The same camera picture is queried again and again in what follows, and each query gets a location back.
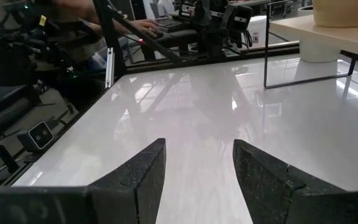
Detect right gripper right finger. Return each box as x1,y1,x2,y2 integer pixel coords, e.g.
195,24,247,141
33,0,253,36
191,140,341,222
232,138,306,224

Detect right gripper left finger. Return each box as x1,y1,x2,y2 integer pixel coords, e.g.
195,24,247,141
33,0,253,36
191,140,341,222
87,138,168,224

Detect person's forearm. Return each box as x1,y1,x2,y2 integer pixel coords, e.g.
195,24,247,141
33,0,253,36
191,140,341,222
53,0,136,34

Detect small black white box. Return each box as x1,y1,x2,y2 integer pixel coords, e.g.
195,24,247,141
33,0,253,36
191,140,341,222
16,120,56,154

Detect white plant pot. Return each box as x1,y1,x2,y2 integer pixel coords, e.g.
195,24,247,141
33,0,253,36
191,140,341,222
296,4,343,63

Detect black side desk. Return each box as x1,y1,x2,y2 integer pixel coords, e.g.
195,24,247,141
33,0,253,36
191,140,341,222
140,28,199,60

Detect white labelled box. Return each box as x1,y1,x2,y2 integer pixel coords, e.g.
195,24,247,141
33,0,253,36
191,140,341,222
247,14,269,50

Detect person's hand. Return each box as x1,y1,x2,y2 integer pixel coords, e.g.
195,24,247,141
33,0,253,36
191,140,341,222
129,18,162,39

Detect black keyboard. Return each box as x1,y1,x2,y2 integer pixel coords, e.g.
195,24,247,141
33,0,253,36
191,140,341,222
156,17,196,34

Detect silver aluminium bracket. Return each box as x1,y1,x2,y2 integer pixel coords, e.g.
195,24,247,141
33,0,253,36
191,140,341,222
104,47,116,89

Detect black aluminium table frame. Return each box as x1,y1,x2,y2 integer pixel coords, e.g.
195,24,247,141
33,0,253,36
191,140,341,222
0,0,301,188

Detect wooden shelf black metal frame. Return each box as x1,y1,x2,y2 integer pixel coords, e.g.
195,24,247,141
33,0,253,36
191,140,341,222
263,0,358,90

